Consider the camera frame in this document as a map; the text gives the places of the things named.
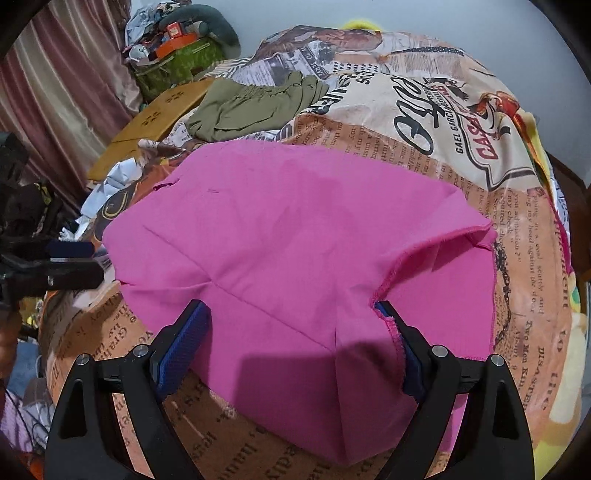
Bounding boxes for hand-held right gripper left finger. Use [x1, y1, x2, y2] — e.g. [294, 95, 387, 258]
[44, 298, 214, 480]

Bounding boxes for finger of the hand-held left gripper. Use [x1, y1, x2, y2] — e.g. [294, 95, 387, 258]
[0, 239, 94, 262]
[0, 258, 105, 305]

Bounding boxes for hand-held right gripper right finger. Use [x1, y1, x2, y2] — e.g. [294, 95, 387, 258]
[373, 300, 536, 480]

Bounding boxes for pink pants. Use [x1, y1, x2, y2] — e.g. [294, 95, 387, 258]
[102, 140, 500, 468]

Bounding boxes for white crumpled cloth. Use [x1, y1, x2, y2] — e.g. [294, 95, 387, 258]
[81, 157, 141, 220]

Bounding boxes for striped curtain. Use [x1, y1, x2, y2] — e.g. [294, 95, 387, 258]
[0, 0, 144, 210]

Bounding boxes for wooden lap desk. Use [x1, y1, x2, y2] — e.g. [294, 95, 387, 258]
[87, 78, 223, 182]

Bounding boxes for green patterned storage bag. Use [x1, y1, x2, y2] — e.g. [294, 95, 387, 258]
[135, 39, 228, 103]

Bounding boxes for orange box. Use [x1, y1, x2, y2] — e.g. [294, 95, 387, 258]
[154, 21, 200, 62]

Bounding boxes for olive green garment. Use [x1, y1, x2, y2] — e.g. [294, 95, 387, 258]
[184, 71, 331, 144]

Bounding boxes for printed blanket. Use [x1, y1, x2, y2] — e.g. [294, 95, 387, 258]
[37, 25, 578, 480]

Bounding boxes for grey plush pillow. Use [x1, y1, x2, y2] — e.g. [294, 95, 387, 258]
[182, 4, 242, 62]

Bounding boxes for yellow foam tube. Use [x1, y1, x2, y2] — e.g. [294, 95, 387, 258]
[343, 17, 385, 34]

